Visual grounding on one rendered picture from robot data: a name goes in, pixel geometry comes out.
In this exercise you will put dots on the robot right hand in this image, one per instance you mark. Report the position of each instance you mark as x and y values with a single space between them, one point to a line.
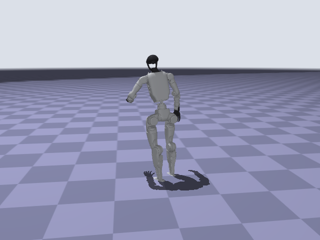
177 113

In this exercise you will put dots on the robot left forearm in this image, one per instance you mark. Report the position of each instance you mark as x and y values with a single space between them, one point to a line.
129 99

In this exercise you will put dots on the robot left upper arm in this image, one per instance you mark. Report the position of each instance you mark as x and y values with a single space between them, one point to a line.
142 80

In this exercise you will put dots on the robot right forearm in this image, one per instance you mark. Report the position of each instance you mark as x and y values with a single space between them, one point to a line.
176 101

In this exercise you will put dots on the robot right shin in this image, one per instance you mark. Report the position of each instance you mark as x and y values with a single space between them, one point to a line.
171 159

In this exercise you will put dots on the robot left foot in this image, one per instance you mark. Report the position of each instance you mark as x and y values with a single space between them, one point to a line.
161 180

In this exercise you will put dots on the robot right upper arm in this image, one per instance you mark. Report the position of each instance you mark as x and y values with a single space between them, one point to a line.
173 84

